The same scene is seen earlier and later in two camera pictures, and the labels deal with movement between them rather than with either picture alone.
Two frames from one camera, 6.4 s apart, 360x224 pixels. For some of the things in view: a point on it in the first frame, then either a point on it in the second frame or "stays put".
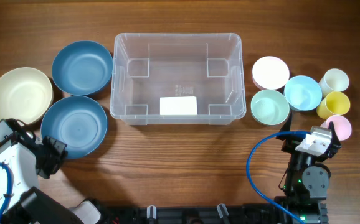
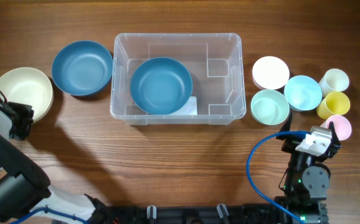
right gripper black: (289, 142) stays put
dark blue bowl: (80, 121) to (161, 85)
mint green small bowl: (270, 107) stays put
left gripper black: (59, 147) to (27, 112)
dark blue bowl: (81, 67) stays put
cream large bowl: (21, 93) stays put
